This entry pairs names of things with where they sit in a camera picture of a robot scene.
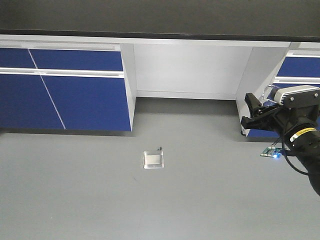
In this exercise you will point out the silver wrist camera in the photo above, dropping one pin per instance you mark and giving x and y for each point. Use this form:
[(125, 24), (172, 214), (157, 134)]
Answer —
[(299, 96)]

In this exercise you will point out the green circuit board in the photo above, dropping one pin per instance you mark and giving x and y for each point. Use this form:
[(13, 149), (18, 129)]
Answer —
[(272, 152)]

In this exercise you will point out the steel floor outlet plate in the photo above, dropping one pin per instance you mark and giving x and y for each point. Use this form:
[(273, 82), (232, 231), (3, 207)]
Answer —
[(153, 159)]

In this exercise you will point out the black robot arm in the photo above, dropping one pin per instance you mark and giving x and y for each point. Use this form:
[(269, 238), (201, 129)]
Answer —
[(307, 150)]

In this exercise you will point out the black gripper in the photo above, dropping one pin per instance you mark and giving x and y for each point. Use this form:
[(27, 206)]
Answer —
[(288, 123)]

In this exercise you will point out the small clear glass beaker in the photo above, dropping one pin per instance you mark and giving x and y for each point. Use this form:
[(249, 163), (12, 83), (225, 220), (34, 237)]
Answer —
[(268, 95)]

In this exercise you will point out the left blue cabinet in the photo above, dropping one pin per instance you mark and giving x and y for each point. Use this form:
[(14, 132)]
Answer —
[(66, 83)]

